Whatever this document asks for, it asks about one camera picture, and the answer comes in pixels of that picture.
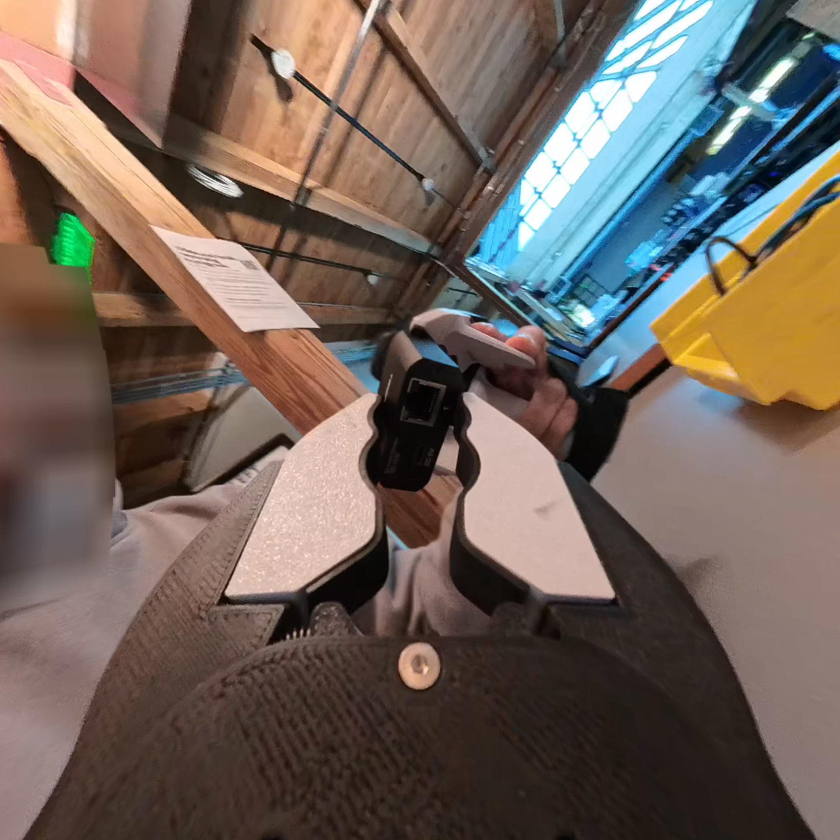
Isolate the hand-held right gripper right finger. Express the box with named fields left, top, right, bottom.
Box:
left=448, top=392, right=619, bottom=621

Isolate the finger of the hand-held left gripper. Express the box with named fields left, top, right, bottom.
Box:
left=409, top=308, right=471, bottom=343
left=451, top=323, right=537, bottom=370

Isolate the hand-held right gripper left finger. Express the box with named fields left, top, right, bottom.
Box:
left=223, top=394, right=391, bottom=614

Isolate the black network adapter box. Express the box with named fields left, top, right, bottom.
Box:
left=364, top=328, right=468, bottom=493

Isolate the black network cable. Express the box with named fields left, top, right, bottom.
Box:
left=704, top=177, right=840, bottom=298

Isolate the yellow plastic bin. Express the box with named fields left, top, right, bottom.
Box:
left=650, top=151, right=840, bottom=411

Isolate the grey desk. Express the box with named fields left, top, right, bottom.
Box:
left=587, top=341, right=840, bottom=840

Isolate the person's left hand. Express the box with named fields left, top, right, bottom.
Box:
left=472, top=320, right=581, bottom=462

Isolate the grey box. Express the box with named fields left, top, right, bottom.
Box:
left=185, top=384, right=298, bottom=493

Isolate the white paper sheet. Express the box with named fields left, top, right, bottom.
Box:
left=150, top=225, right=320, bottom=333

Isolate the large paned window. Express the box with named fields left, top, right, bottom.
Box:
left=517, top=0, right=715, bottom=252

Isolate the person's grey clothing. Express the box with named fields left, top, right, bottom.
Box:
left=0, top=446, right=493, bottom=840

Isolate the wooden beam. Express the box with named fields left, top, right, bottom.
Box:
left=0, top=59, right=460, bottom=549

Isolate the green light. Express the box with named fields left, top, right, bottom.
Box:
left=49, top=210, right=97, bottom=284

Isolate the bundle of blue cables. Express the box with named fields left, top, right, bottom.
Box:
left=110, top=357, right=250, bottom=404

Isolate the black wall cable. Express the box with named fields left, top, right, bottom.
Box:
left=249, top=36, right=462, bottom=206

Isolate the white wire coil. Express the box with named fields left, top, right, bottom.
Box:
left=186, top=164, right=245, bottom=200

